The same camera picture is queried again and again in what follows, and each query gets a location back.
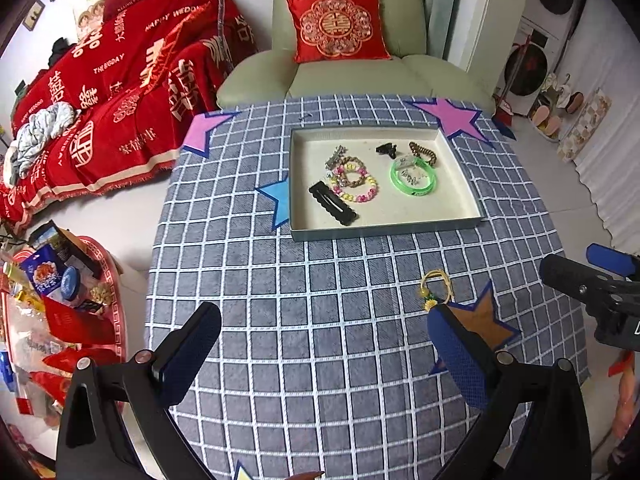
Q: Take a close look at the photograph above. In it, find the red wedding blanket sofa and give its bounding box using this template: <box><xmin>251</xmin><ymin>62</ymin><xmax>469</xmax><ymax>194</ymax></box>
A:
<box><xmin>0</xmin><ymin>0</ymin><xmax>259</xmax><ymax>237</ymax></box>

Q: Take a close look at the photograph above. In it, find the brown star sticker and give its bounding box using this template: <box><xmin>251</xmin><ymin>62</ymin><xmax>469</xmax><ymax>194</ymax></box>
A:
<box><xmin>429</xmin><ymin>280</ymin><xmax>522</xmax><ymax>377</ymax></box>

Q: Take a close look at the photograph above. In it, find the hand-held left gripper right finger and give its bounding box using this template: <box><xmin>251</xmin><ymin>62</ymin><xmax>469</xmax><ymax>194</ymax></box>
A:
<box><xmin>427</xmin><ymin>305</ymin><xmax>609</xmax><ymax>480</ymax></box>

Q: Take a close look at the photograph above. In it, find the black snap hair clip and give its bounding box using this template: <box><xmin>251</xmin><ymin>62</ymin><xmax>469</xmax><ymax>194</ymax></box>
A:
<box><xmin>307</xmin><ymin>181</ymin><xmax>359</xmax><ymax>227</ymax></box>

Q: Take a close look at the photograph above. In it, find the grey white crumpled cloth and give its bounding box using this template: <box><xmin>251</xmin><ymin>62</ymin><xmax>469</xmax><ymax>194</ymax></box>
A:
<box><xmin>2</xmin><ymin>101</ymin><xmax>82</xmax><ymax>187</ymax></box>

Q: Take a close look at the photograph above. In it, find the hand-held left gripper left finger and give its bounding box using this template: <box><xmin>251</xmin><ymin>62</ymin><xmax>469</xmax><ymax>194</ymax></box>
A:
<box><xmin>55</xmin><ymin>301</ymin><xmax>223</xmax><ymax>480</ymax></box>

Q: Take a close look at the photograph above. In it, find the red embroidered cushion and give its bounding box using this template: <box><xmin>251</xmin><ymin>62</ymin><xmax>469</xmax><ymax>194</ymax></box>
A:
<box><xmin>285</xmin><ymin>0</ymin><xmax>394</xmax><ymax>65</ymax></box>

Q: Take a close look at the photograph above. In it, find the yellow cord charm bracelet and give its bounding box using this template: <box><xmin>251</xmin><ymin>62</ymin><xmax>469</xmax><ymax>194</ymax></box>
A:
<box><xmin>419</xmin><ymin>269</ymin><xmax>452</xmax><ymax>307</ymax></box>

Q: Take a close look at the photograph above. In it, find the pink star sticker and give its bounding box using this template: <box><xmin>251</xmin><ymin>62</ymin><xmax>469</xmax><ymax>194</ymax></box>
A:
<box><xmin>405</xmin><ymin>97</ymin><xmax>494</xmax><ymax>147</ymax></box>
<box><xmin>180</xmin><ymin>109</ymin><xmax>242</xmax><ymax>157</ymax></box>

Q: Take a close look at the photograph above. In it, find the pink yellow bead bracelet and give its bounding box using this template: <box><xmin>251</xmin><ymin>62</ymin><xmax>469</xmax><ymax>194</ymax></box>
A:
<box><xmin>329</xmin><ymin>162</ymin><xmax>379</xmax><ymax>206</ymax></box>

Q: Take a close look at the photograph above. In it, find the row of slippers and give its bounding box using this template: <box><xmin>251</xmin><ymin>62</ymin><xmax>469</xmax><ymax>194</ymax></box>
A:
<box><xmin>530</xmin><ymin>74</ymin><xmax>587</xmax><ymax>142</ymax></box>

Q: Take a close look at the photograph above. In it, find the pale green curtain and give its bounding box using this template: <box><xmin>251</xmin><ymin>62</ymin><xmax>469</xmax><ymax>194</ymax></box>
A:
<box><xmin>414</xmin><ymin>0</ymin><xmax>462</xmax><ymax>59</ymax></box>

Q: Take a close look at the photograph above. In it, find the brown bead coil bracelet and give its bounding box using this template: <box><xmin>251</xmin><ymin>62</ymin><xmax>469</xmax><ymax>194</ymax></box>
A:
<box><xmin>408</xmin><ymin>140</ymin><xmax>439</xmax><ymax>166</ymax></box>

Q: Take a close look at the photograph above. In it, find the white washing machine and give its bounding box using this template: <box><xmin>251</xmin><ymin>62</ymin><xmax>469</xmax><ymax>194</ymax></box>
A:
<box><xmin>501</xmin><ymin>17</ymin><xmax>567</xmax><ymax>117</ymax></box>

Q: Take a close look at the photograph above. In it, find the white shallow tray box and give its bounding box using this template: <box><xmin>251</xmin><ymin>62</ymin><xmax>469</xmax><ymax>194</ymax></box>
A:
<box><xmin>289</xmin><ymin>126</ymin><xmax>485</xmax><ymax>244</ymax></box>

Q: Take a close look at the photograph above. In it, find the grey checked tablecloth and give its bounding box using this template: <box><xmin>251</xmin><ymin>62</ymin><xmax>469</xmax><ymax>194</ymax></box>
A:
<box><xmin>145</xmin><ymin>94</ymin><xmax>592</xmax><ymax>480</ymax></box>

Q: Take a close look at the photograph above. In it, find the red tray of snacks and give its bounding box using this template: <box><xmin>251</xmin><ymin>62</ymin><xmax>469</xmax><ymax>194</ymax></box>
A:
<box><xmin>0</xmin><ymin>220</ymin><xmax>129</xmax><ymax>463</ymax></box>

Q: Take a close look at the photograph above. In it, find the silver flexible hose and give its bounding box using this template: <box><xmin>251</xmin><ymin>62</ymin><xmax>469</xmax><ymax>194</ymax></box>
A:
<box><xmin>216</xmin><ymin>0</ymin><xmax>237</xmax><ymax>77</ymax></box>

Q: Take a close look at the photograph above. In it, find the green translucent bangle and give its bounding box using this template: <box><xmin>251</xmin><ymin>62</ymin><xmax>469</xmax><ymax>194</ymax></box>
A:
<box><xmin>389</xmin><ymin>157</ymin><xmax>441</xmax><ymax>197</ymax></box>

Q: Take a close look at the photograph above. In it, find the pale green armchair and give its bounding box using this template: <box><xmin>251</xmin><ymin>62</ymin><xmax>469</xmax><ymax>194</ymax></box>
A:
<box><xmin>215</xmin><ymin>0</ymin><xmax>497</xmax><ymax>112</ymax></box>

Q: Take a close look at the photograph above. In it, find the red dustpan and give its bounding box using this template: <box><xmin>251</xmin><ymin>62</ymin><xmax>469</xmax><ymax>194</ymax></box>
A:
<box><xmin>494</xmin><ymin>91</ymin><xmax>517</xmax><ymax>128</ymax></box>

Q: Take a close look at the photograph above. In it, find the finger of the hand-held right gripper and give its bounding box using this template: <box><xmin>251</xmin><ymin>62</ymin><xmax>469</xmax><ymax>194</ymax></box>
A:
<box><xmin>586</xmin><ymin>243</ymin><xmax>640</xmax><ymax>278</ymax></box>
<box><xmin>541</xmin><ymin>254</ymin><xmax>640</xmax><ymax>313</ymax></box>

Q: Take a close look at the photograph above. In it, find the blue round tin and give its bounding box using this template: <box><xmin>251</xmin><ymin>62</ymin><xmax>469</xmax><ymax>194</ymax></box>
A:
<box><xmin>59</xmin><ymin>266</ymin><xmax>84</xmax><ymax>307</ymax></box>

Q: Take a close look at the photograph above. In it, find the blue star sticker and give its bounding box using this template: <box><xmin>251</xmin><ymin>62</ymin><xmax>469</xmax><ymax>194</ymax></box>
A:
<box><xmin>254</xmin><ymin>175</ymin><xmax>292</xmax><ymax>232</ymax></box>

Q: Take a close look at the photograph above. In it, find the brown braided bracelet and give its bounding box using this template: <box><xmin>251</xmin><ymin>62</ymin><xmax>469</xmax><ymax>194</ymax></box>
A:
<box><xmin>340</xmin><ymin>157</ymin><xmax>372</xmax><ymax>190</ymax></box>

